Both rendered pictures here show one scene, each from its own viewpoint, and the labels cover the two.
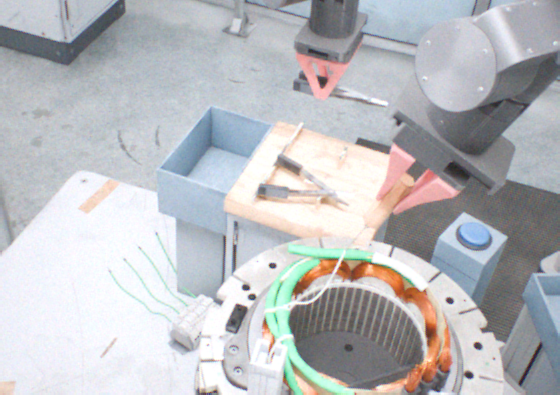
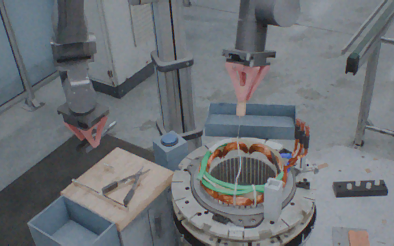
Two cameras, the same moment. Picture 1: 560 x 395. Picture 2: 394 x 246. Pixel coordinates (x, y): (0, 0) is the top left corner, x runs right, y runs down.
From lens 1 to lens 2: 0.76 m
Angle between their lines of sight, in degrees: 52
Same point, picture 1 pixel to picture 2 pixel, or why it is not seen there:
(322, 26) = not seen: hidden behind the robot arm
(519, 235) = (40, 202)
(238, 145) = (52, 227)
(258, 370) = (279, 190)
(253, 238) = (132, 231)
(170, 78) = not seen: outside the picture
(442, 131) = (259, 50)
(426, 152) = (261, 60)
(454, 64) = (286, 9)
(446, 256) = (172, 156)
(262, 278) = (194, 206)
